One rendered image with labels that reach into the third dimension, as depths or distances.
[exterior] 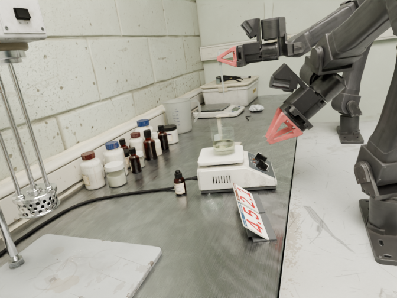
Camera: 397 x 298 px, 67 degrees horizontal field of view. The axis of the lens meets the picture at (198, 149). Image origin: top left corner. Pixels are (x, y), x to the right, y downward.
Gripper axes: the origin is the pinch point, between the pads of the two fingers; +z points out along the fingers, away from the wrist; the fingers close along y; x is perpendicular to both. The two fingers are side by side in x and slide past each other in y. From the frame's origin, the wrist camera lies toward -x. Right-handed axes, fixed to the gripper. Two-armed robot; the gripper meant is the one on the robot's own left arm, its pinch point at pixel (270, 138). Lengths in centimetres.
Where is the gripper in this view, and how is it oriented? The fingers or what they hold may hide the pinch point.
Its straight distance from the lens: 75.4
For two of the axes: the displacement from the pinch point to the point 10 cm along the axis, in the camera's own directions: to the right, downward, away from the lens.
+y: -1.2, 3.3, -9.3
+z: -6.7, 6.6, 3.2
